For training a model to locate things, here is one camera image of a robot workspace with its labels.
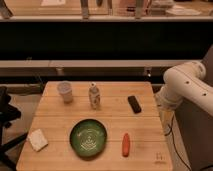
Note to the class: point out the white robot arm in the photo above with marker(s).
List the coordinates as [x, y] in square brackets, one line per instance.
[185, 81]

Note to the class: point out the translucent plastic cup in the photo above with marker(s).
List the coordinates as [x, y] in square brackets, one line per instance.
[65, 91]

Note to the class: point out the green round plate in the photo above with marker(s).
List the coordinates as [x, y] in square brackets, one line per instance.
[88, 138]

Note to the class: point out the black rectangular remote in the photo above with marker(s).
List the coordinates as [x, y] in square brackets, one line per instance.
[134, 104]

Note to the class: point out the small white labelled bottle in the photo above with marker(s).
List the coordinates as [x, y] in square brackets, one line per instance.
[94, 96]

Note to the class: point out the black office chair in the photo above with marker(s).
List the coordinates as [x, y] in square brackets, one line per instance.
[7, 114]

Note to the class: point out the orange carrot toy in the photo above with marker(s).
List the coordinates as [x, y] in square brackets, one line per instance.
[126, 145]

